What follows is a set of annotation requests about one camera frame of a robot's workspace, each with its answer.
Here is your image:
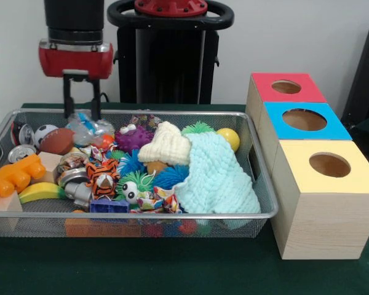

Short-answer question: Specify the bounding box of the blue plastic toy brick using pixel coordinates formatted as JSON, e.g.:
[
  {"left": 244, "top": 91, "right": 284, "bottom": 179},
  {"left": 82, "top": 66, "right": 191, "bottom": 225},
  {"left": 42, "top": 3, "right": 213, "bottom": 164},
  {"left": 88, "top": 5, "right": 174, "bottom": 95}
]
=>
[{"left": 89, "top": 198, "right": 131, "bottom": 214}]

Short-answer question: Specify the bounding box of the tiger plush toy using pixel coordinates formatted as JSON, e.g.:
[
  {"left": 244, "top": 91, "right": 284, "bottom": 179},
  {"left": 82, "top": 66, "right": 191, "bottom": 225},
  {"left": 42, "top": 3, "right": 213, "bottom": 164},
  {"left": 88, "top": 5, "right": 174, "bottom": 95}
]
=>
[{"left": 85, "top": 159, "right": 121, "bottom": 200}]

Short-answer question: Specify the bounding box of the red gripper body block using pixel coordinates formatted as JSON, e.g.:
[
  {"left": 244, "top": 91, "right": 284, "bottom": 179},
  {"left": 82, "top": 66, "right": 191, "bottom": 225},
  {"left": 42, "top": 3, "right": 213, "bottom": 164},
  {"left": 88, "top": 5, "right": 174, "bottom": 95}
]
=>
[{"left": 38, "top": 39, "right": 115, "bottom": 81}]

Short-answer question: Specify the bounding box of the small soccer ball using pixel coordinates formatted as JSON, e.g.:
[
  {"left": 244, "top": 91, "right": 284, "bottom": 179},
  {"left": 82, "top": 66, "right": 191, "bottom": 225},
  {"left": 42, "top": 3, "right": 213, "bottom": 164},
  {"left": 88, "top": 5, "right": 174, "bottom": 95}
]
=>
[{"left": 34, "top": 124, "right": 60, "bottom": 150}]

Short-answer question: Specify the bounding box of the wooden box with three holes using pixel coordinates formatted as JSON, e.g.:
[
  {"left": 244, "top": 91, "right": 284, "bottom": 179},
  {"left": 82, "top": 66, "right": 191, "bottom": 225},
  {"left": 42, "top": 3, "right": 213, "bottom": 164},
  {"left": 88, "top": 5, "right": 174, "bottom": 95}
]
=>
[{"left": 245, "top": 72, "right": 369, "bottom": 261}]

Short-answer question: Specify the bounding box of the yellow ball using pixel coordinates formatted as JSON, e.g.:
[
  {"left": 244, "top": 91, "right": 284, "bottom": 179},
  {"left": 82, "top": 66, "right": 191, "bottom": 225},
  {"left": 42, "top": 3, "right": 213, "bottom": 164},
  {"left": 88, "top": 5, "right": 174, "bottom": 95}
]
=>
[{"left": 216, "top": 128, "right": 241, "bottom": 154}]

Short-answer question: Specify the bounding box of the silver wire mesh bin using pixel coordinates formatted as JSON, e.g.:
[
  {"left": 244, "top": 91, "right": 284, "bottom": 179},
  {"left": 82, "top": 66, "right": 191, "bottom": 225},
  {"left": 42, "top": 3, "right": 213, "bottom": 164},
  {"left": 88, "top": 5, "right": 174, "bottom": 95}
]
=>
[{"left": 0, "top": 109, "right": 279, "bottom": 239}]

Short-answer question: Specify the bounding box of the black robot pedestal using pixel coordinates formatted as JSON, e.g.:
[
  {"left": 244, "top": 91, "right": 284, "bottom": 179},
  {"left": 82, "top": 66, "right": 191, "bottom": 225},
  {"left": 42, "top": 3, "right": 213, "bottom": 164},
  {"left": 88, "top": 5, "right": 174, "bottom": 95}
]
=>
[{"left": 104, "top": 0, "right": 235, "bottom": 105}]

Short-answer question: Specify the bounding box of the purple spiky ball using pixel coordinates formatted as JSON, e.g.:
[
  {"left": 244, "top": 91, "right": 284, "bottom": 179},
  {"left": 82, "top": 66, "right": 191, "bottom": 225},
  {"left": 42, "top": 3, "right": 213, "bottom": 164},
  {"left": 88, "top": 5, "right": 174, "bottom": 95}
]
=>
[{"left": 114, "top": 124, "right": 155, "bottom": 153}]

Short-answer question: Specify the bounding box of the long orange toy brick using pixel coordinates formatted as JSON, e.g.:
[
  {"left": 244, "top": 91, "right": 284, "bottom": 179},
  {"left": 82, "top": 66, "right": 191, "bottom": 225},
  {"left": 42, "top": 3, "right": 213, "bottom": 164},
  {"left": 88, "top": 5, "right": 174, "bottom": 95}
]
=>
[{"left": 0, "top": 154, "right": 47, "bottom": 208}]

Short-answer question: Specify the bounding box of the yellow toy banana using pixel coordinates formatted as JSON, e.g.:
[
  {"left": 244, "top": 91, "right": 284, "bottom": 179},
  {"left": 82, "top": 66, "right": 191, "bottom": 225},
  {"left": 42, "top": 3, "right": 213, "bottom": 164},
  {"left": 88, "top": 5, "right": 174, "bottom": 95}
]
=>
[{"left": 18, "top": 181, "right": 66, "bottom": 205}]

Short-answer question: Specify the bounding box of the cream knitted cloth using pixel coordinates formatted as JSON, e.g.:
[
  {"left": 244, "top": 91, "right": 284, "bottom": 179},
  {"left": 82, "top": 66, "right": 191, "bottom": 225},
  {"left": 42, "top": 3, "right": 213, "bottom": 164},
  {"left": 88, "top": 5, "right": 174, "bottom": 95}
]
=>
[{"left": 138, "top": 121, "right": 192, "bottom": 167}]

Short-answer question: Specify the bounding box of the crushed clear plastic bottle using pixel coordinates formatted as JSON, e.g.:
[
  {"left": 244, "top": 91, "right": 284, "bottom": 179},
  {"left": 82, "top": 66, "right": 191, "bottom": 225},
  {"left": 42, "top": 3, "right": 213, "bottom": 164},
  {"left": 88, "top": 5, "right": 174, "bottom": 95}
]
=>
[{"left": 65, "top": 111, "right": 116, "bottom": 147}]

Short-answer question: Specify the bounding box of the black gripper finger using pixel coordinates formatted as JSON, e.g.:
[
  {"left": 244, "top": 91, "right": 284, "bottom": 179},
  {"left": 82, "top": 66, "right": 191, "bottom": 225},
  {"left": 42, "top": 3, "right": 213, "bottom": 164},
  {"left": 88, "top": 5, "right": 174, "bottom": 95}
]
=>
[
  {"left": 90, "top": 79, "right": 102, "bottom": 122},
  {"left": 62, "top": 76, "right": 76, "bottom": 120}
]

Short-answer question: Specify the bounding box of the brown toy football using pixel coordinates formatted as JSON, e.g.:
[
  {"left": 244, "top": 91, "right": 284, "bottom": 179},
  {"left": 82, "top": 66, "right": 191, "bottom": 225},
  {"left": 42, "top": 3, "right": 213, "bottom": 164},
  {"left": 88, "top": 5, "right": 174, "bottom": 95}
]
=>
[{"left": 38, "top": 128, "right": 76, "bottom": 155}]

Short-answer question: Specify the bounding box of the light blue knitted cloth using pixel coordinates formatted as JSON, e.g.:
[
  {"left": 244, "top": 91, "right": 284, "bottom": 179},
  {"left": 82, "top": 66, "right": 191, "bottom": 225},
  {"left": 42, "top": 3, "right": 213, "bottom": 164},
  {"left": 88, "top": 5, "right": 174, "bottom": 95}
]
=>
[{"left": 174, "top": 132, "right": 262, "bottom": 214}]

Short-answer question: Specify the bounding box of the silver metallic toy piece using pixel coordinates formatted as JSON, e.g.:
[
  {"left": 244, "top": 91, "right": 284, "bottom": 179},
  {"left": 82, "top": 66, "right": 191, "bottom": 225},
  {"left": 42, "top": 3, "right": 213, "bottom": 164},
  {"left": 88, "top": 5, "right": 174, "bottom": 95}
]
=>
[{"left": 58, "top": 170, "right": 93, "bottom": 212}]

